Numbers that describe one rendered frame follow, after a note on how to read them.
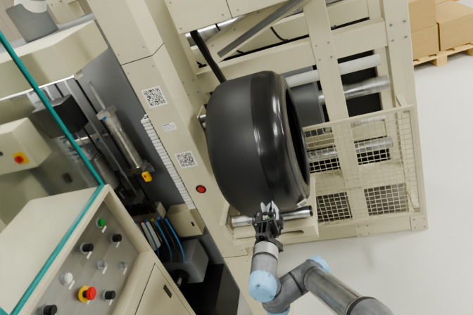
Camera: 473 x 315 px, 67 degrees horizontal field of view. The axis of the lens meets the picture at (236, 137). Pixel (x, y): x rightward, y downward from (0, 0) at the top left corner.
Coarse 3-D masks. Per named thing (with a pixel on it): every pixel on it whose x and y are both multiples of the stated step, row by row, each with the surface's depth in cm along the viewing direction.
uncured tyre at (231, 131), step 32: (224, 96) 127; (256, 96) 121; (288, 96) 149; (224, 128) 120; (256, 128) 116; (288, 128) 120; (224, 160) 119; (256, 160) 117; (288, 160) 117; (224, 192) 126; (256, 192) 122; (288, 192) 121
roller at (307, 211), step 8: (304, 208) 141; (312, 208) 142; (240, 216) 149; (248, 216) 148; (288, 216) 142; (296, 216) 141; (304, 216) 141; (312, 216) 141; (232, 224) 149; (240, 224) 148; (248, 224) 148
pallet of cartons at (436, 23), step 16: (416, 0) 346; (432, 0) 345; (448, 0) 403; (416, 16) 354; (432, 16) 353; (448, 16) 365; (464, 16) 354; (416, 32) 362; (432, 32) 361; (448, 32) 363; (464, 32) 363; (416, 48) 370; (432, 48) 369; (448, 48) 371; (464, 48) 367; (416, 64) 376
